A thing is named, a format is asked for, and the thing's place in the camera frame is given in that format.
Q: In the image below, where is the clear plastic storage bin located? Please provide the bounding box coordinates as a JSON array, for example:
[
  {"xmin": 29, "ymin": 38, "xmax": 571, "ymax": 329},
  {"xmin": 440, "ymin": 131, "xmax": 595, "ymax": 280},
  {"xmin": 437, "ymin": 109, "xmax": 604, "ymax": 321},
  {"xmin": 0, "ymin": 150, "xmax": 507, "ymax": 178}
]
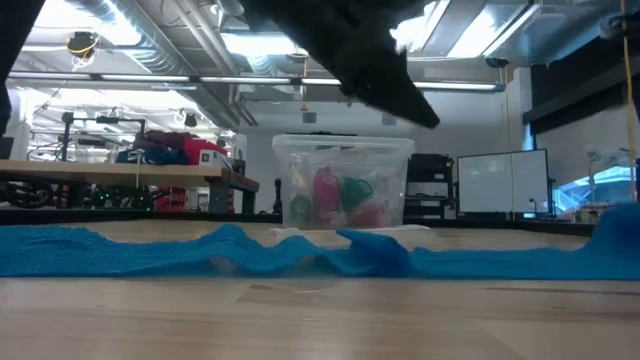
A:
[{"xmin": 272, "ymin": 133, "xmax": 416, "ymax": 230}]

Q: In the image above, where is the white whiteboard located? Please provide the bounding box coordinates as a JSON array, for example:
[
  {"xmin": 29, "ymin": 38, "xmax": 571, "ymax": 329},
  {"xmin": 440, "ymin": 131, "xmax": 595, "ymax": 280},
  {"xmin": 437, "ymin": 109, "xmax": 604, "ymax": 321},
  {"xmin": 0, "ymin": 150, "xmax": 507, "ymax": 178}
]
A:
[{"xmin": 456, "ymin": 148, "xmax": 551, "ymax": 216}]

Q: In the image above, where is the long ceiling light fixture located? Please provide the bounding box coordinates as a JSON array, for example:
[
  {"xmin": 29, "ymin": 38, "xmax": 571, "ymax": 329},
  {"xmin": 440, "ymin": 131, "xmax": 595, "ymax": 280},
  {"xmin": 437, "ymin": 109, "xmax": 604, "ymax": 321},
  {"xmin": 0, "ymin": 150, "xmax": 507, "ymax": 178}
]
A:
[{"xmin": 7, "ymin": 71, "xmax": 507, "ymax": 94}]

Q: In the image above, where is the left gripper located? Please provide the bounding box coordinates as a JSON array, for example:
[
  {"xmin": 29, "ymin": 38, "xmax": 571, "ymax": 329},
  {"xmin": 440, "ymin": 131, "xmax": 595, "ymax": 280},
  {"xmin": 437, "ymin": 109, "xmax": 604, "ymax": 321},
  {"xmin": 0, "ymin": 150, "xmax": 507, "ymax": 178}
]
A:
[{"xmin": 239, "ymin": 0, "xmax": 442, "ymax": 130}]

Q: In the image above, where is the green tape ring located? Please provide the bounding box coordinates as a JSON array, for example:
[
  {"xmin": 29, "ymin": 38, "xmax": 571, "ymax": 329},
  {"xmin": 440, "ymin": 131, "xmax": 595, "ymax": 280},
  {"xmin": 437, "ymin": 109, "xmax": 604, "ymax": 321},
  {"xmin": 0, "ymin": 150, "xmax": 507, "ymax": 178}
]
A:
[{"xmin": 288, "ymin": 193, "xmax": 314, "ymax": 225}]

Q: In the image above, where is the blue elastic bandage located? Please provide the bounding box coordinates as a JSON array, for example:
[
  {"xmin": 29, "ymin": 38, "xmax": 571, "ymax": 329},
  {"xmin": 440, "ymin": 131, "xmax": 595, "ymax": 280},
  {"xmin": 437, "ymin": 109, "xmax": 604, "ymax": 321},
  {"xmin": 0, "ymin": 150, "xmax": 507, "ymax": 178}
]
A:
[{"xmin": 0, "ymin": 202, "xmax": 640, "ymax": 280}]

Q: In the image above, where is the black camera stand frame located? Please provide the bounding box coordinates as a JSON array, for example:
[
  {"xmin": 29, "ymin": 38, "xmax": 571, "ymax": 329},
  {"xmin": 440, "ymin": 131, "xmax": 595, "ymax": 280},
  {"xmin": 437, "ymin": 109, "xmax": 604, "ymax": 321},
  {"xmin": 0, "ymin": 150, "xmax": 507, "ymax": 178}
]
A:
[{"xmin": 60, "ymin": 111, "xmax": 148, "ymax": 162}]

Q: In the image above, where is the yellow cable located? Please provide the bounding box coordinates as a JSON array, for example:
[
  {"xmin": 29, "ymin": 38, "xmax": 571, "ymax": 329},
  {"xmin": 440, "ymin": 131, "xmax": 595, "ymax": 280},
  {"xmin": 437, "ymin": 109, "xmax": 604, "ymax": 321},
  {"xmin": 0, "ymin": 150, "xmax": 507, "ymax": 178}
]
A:
[{"xmin": 619, "ymin": 0, "xmax": 639, "ymax": 202}]

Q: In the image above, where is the green bandage roll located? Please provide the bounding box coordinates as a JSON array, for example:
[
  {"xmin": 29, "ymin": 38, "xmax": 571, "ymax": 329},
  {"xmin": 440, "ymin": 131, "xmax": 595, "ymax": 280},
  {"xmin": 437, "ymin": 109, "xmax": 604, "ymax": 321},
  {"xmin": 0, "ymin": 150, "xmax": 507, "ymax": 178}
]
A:
[{"xmin": 341, "ymin": 177, "xmax": 375, "ymax": 212}]

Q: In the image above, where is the red bag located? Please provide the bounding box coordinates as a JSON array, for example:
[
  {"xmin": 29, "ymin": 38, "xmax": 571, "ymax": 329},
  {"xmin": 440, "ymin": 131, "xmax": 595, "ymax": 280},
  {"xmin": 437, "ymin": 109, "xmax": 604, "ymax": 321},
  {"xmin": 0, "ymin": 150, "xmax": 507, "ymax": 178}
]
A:
[{"xmin": 182, "ymin": 137, "xmax": 230, "ymax": 167}]

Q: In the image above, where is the black equipment cart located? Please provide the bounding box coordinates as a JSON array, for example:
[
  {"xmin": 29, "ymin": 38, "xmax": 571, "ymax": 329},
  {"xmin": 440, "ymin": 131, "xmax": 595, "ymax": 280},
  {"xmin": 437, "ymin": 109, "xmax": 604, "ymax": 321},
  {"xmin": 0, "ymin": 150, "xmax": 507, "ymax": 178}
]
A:
[{"xmin": 405, "ymin": 152, "xmax": 457, "ymax": 221}]

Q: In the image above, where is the maroon bag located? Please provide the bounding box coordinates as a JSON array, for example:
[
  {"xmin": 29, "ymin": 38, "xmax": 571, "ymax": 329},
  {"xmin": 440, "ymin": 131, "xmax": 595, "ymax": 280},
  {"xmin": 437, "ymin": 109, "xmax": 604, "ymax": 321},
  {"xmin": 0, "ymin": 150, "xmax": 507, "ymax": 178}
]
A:
[{"xmin": 132, "ymin": 129, "xmax": 197, "ymax": 151}]

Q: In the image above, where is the red shelf unit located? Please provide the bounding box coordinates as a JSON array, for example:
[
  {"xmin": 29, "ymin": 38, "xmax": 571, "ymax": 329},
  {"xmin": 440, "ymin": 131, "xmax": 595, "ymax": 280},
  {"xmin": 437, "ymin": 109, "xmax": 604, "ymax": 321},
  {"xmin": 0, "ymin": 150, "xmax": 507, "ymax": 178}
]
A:
[{"xmin": 154, "ymin": 187, "xmax": 188, "ymax": 214}]

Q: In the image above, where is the wooden top grey workbench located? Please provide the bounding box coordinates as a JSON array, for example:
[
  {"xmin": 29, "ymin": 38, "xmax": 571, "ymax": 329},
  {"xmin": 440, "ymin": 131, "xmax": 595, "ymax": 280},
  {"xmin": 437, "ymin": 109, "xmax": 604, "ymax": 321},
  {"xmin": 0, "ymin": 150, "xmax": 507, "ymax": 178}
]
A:
[{"xmin": 0, "ymin": 159, "xmax": 261, "ymax": 215}]

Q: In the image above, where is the pink bandage roll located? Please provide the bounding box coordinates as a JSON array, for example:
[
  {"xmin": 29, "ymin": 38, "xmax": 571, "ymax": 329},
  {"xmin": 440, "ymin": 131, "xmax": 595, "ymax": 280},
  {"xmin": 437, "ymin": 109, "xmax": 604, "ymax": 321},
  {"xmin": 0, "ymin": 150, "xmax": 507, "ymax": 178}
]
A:
[{"xmin": 312, "ymin": 166, "xmax": 342, "ymax": 226}]

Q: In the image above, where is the tray of snack packs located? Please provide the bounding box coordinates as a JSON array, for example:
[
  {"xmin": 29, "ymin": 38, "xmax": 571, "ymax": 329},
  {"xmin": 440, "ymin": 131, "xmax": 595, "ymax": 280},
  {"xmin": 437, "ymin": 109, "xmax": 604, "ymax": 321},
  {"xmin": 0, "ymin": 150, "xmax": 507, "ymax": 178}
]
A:
[{"xmin": 572, "ymin": 204, "xmax": 609, "ymax": 224}]

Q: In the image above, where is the black cable loop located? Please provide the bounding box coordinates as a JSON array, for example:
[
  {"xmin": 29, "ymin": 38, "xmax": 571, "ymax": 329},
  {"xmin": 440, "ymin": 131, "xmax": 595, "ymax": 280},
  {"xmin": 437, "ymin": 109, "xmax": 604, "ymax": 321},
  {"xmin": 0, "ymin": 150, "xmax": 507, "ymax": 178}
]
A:
[{"xmin": 0, "ymin": 179, "xmax": 54, "ymax": 210}]

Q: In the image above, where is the blue bag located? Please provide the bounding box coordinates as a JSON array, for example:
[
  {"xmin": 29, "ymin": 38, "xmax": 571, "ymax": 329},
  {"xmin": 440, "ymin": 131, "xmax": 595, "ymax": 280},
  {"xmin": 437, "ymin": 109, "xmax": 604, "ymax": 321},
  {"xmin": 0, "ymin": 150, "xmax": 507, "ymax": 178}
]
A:
[{"xmin": 115, "ymin": 147, "xmax": 190, "ymax": 166}]

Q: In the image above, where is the yellow black cord reel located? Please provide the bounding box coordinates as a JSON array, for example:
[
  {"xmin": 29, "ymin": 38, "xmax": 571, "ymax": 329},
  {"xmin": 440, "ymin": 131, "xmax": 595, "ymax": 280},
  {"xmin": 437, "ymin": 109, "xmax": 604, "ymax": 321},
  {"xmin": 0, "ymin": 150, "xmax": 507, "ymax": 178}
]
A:
[{"xmin": 66, "ymin": 30, "xmax": 100, "ymax": 57}]

